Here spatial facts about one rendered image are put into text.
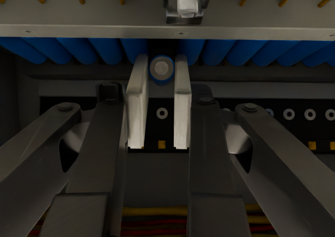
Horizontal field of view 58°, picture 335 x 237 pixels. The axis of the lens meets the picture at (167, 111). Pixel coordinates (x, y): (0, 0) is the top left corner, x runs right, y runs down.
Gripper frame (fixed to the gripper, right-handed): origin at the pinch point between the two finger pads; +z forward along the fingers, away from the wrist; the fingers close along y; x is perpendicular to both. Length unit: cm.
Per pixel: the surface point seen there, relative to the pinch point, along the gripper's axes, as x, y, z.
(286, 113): -6.0, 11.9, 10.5
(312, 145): -8.5, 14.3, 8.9
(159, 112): -5.9, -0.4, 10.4
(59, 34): 3.2, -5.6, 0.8
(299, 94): -4.2, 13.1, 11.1
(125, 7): 4.7, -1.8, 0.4
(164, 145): -8.6, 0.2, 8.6
